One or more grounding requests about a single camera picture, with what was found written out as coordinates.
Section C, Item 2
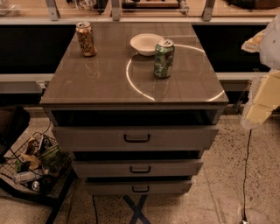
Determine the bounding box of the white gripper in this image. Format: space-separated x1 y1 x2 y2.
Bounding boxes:
241 14 280 129

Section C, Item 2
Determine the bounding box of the green soda can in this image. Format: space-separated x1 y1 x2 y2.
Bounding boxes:
154 38 175 79

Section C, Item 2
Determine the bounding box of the orange brown soda can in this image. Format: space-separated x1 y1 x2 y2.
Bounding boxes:
75 21 97 57

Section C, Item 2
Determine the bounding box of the white paper bowl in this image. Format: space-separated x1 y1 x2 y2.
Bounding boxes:
130 33 163 56

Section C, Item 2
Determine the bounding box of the grey drawer cabinet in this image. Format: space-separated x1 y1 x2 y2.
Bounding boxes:
41 22 228 184

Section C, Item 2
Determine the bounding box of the middle grey drawer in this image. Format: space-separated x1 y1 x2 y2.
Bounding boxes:
73 159 203 178

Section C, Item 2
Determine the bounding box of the grey drawer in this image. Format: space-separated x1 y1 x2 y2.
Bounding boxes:
52 125 218 151
85 180 193 195
73 159 203 178

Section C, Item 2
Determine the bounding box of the bottom grey drawer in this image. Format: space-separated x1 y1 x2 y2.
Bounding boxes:
85 180 193 195

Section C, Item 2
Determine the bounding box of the top grey drawer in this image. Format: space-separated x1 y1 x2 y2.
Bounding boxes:
52 125 218 151

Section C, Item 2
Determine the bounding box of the green snack bag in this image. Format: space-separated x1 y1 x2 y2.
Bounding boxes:
41 143 62 173

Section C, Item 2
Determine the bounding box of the clear plastic bottle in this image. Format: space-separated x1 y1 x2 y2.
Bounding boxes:
13 171 43 184

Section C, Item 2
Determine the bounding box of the black floor cable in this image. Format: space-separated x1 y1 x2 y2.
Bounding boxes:
241 129 253 224

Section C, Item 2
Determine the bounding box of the black wire basket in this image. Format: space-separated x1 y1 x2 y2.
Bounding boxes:
0 132 71 194

